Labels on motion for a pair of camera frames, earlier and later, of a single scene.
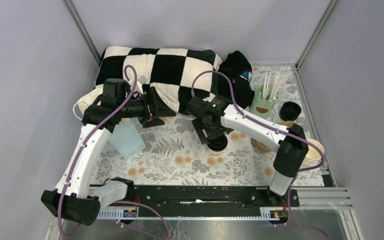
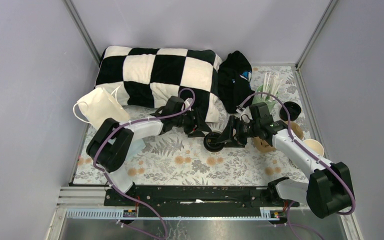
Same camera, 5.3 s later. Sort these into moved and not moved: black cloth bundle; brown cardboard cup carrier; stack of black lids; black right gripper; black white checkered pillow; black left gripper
Moved: black left gripper; black right gripper
Not moved: black white checkered pillow; black cloth bundle; brown cardboard cup carrier; stack of black lids
